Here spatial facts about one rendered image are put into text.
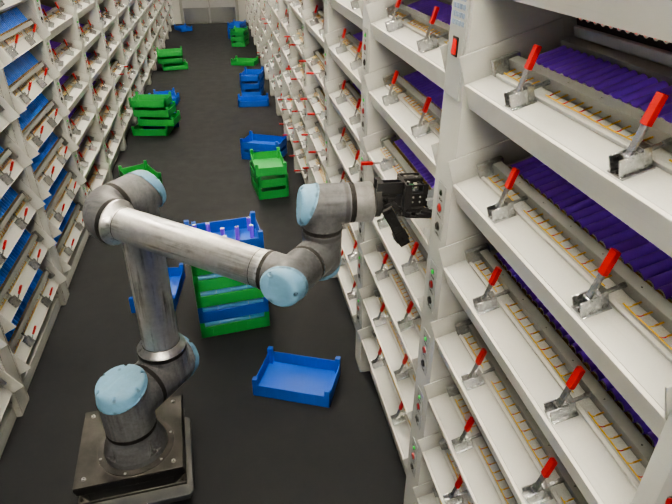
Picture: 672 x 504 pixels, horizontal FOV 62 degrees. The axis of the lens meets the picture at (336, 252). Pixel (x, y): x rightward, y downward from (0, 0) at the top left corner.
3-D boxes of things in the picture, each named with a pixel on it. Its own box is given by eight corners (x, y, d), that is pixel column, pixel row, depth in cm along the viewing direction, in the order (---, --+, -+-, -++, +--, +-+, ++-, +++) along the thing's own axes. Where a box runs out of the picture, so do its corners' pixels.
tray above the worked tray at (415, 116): (440, 185, 119) (426, 125, 111) (372, 105, 170) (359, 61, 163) (530, 151, 119) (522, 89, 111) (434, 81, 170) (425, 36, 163)
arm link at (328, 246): (289, 279, 129) (288, 232, 123) (313, 257, 138) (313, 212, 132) (325, 291, 125) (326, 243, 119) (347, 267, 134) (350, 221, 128)
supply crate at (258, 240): (189, 260, 223) (187, 242, 219) (186, 236, 239) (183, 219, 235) (264, 248, 230) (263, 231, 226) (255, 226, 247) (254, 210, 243)
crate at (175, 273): (175, 311, 260) (173, 297, 256) (131, 313, 259) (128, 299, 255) (185, 275, 286) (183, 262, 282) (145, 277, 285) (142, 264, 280)
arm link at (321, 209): (294, 216, 129) (294, 176, 124) (347, 214, 131) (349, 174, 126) (299, 236, 121) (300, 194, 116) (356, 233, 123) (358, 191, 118)
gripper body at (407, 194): (432, 185, 122) (379, 187, 120) (427, 220, 126) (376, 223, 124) (421, 171, 128) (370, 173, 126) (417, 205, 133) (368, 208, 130)
